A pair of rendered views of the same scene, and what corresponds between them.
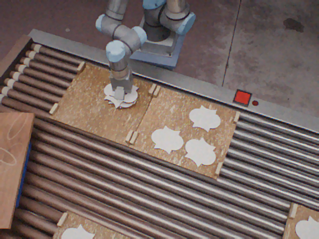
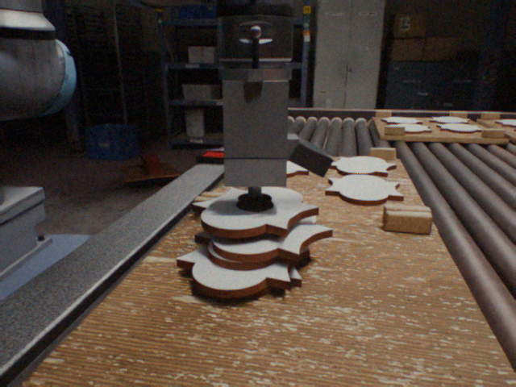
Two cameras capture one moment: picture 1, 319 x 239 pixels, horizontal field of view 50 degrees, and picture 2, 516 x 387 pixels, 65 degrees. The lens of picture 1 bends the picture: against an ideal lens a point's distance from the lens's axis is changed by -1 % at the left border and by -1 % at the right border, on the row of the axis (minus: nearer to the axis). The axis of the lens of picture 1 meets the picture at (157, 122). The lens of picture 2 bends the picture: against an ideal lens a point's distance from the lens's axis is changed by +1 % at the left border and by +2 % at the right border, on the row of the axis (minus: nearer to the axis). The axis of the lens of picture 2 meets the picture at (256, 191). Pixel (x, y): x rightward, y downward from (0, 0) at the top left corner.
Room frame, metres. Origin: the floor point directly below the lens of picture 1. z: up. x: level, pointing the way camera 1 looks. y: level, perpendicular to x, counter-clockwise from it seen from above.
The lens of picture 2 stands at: (1.01, 0.55, 1.16)
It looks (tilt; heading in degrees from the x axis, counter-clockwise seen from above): 18 degrees down; 256
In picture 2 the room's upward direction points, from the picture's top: straight up
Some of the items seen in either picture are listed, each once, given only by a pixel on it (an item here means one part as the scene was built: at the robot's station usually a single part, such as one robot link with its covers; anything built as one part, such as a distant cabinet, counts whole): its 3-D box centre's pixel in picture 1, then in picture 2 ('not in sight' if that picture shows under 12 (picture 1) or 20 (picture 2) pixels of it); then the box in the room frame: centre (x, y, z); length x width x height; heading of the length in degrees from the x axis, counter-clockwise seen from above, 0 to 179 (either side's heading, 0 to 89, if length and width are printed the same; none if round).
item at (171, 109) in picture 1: (185, 130); (316, 183); (0.72, -0.13, 0.93); 0.41 x 0.35 x 0.02; 64
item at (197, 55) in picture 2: not in sight; (205, 55); (0.32, -4.97, 1.20); 0.36 x 0.28 x 0.22; 149
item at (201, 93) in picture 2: not in sight; (201, 91); (0.39, -4.95, 0.74); 0.44 x 0.36 x 0.20; 147
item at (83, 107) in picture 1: (104, 102); (288, 309); (0.90, 0.24, 0.93); 0.41 x 0.35 x 0.02; 64
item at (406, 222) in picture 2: (129, 136); (407, 222); (0.69, 0.13, 0.95); 0.06 x 0.02 x 0.03; 154
